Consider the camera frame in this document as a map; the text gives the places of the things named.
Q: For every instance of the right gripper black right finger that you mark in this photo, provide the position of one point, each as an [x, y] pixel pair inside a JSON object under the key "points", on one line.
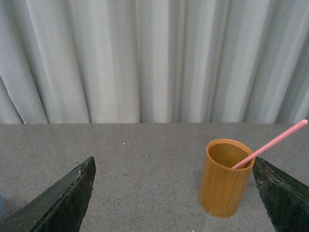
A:
{"points": [[285, 198]]}

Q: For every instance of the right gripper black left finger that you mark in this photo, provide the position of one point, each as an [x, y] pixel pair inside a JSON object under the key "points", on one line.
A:
{"points": [[60, 208]]}

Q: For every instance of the pink chopstick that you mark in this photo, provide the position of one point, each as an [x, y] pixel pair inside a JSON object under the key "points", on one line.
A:
{"points": [[273, 142]]}

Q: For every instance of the blue plastic cup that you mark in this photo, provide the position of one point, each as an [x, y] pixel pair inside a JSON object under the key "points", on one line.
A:
{"points": [[2, 202]]}

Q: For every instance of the bamboo chopstick holder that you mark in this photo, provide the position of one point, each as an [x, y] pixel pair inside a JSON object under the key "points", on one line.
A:
{"points": [[222, 187]]}

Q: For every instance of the white pleated curtain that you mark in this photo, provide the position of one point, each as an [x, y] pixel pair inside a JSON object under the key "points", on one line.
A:
{"points": [[154, 61]]}

